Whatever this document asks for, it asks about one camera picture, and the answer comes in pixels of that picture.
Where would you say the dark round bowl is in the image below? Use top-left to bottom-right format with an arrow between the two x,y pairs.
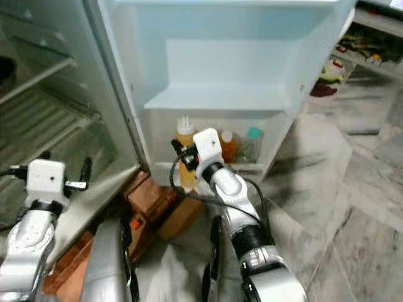
0,57 -> 17,96

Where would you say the red brick platform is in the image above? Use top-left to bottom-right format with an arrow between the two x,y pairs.
43,170 -> 203,302

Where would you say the silver robot left leg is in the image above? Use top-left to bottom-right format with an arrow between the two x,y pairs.
81,218 -> 134,302

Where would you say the grey storage shelf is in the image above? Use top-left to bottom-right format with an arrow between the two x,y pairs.
331,0 -> 403,71

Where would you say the green red bag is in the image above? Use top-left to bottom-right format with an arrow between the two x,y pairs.
310,59 -> 346,99

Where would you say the clear fridge shelf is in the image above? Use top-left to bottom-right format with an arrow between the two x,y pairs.
0,55 -> 76,104

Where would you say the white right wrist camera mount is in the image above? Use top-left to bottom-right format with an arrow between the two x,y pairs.
193,128 -> 224,172

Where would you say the clear bottle teal cap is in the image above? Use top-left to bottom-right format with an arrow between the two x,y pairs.
239,127 -> 264,165

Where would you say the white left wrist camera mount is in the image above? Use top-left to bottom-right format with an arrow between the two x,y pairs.
27,159 -> 67,206

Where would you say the white wire fridge shelf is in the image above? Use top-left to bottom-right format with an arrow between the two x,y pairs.
0,87 -> 103,165

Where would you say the orange bottle white cap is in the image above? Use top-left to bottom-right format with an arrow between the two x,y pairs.
217,130 -> 239,164

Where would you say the white fridge door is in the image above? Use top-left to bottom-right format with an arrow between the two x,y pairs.
94,0 -> 358,189

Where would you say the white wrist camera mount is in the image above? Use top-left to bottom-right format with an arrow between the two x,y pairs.
193,128 -> 224,172
27,159 -> 67,206

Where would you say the yellow squeeze bottle white nozzle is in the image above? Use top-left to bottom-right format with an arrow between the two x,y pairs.
174,116 -> 198,191

